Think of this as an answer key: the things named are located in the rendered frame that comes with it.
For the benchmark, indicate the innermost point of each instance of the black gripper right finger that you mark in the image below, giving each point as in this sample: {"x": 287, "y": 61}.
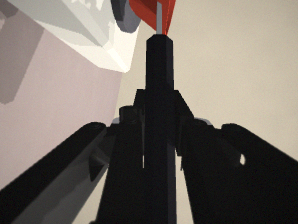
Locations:
{"x": 218, "y": 192}

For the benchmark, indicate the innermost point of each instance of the red frying pan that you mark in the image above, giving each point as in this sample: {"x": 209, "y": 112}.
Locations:
{"x": 159, "y": 136}

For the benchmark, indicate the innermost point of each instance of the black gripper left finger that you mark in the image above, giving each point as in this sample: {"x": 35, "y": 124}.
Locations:
{"x": 56, "y": 187}

